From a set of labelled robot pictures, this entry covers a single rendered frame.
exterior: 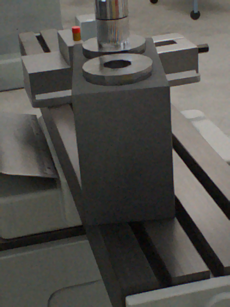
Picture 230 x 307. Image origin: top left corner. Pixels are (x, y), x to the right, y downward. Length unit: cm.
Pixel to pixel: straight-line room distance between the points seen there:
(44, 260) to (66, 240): 6
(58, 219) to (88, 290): 18
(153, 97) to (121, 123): 5
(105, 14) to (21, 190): 44
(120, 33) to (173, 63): 44
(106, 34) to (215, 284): 37
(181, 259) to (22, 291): 56
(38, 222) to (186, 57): 44
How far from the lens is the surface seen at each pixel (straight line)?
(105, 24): 91
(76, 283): 131
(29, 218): 123
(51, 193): 121
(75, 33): 130
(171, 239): 83
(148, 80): 82
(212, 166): 101
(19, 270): 127
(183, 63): 135
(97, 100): 79
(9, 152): 125
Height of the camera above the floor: 137
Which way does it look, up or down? 25 degrees down
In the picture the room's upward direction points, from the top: 5 degrees counter-clockwise
